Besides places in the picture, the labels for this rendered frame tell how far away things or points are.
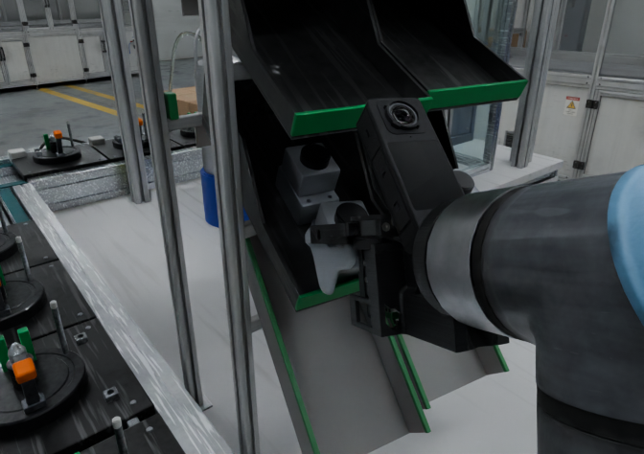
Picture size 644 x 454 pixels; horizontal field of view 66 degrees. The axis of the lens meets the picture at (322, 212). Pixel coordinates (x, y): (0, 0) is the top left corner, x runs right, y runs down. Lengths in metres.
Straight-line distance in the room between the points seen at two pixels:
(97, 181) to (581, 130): 3.51
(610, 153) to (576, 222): 4.09
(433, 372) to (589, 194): 0.50
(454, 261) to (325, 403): 0.37
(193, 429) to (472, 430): 0.40
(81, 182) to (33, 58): 7.96
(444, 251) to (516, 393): 0.67
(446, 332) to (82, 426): 0.52
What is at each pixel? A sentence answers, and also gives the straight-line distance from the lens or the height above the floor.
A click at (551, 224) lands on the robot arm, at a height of 1.37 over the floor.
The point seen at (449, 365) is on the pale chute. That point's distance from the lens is 0.69.
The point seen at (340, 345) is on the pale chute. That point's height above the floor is 1.07.
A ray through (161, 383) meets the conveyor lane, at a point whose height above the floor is 0.95.
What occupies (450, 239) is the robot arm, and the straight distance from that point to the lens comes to 0.25.
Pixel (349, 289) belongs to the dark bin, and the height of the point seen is 1.20.
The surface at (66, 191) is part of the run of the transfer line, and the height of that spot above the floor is 0.91.
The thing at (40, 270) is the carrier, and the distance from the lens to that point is 1.09.
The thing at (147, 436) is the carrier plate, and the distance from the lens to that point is 0.68.
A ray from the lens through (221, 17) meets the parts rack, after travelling 0.46.
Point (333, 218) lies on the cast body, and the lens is 0.45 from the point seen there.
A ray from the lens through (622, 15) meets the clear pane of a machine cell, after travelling 4.18.
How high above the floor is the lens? 1.45
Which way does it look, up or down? 24 degrees down
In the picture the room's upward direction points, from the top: straight up
